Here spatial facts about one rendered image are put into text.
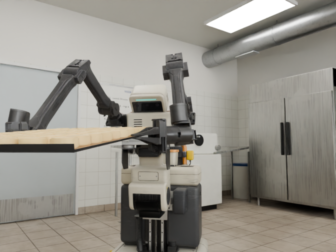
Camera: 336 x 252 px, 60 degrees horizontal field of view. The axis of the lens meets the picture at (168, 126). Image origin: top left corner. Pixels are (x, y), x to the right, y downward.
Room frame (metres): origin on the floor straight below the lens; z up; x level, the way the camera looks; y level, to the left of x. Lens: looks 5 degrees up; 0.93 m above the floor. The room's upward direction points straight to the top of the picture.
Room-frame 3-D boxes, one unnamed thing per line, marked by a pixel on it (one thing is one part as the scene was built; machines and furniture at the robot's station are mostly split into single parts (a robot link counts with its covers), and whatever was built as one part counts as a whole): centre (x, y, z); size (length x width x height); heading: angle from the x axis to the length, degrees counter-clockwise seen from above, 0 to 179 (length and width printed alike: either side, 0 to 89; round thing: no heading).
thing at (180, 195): (1.80, 0.04, 0.61); 0.28 x 0.27 x 0.25; 79
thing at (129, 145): (1.68, 0.12, 0.93); 0.28 x 0.16 x 0.22; 79
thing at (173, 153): (2.08, 0.04, 0.87); 0.23 x 0.15 x 0.11; 79
